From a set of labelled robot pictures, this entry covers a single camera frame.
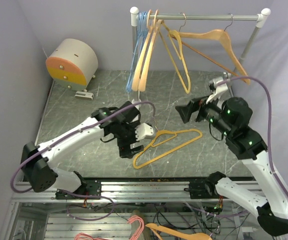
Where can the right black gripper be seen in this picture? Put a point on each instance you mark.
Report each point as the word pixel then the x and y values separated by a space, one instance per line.
pixel 185 110

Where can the orange wooden hanger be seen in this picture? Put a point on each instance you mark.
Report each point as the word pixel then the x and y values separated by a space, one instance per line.
pixel 158 228

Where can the aluminium frame rail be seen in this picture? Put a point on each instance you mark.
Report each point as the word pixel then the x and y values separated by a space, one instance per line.
pixel 124 192

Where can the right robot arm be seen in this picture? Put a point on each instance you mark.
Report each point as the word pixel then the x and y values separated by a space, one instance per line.
pixel 270 210

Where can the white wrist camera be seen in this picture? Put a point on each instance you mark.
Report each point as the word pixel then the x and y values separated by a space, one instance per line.
pixel 218 86
pixel 144 131

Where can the small white plastic clip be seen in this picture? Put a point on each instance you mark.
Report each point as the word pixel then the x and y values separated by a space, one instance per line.
pixel 84 95

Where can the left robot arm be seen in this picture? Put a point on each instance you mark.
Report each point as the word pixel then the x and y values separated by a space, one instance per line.
pixel 40 162

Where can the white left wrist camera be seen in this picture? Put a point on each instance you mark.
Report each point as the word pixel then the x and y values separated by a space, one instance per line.
pixel 144 131

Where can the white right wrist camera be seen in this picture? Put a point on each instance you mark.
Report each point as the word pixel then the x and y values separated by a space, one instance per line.
pixel 218 86

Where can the brown wooden hanger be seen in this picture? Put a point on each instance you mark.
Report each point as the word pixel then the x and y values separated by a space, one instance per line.
pixel 223 38

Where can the pink plastic hanger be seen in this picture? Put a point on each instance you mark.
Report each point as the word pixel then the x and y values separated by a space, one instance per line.
pixel 134 220

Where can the beige round drawer cabinet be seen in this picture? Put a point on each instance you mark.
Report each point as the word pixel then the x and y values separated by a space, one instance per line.
pixel 72 64

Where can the yellow plastic hanger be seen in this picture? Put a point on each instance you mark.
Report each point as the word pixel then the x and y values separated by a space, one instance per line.
pixel 177 45
pixel 162 138

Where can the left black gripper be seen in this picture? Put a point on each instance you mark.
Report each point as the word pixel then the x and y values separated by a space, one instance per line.
pixel 125 148

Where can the metal clothes rack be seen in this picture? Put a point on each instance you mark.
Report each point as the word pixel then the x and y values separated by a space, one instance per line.
pixel 260 20

